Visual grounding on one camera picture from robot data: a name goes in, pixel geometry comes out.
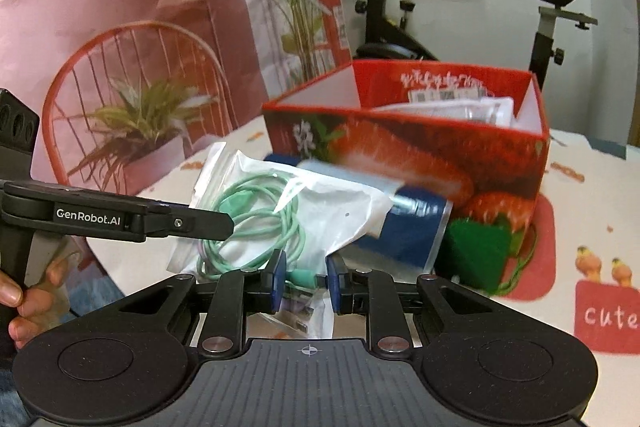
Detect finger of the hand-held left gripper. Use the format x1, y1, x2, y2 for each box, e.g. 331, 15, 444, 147
146, 205, 235, 242

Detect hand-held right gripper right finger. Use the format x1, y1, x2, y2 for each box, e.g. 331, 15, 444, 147
326, 253, 502, 356

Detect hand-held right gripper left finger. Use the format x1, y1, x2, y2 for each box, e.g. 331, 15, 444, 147
117, 251, 289, 354

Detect clear bag with green cable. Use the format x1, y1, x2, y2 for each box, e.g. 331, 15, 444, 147
167, 142, 396, 342

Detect blue plastic packet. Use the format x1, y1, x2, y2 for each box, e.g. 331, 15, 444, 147
262, 152, 454, 271

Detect red strawberry print box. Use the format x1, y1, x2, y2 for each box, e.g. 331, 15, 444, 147
262, 59, 551, 259

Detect person's left hand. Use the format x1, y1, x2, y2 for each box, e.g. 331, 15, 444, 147
0, 257, 72, 351

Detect white plastic packet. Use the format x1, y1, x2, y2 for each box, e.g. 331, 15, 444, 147
372, 94, 517, 128

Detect black exercise bike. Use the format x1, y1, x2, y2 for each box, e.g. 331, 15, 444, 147
320, 0, 599, 94

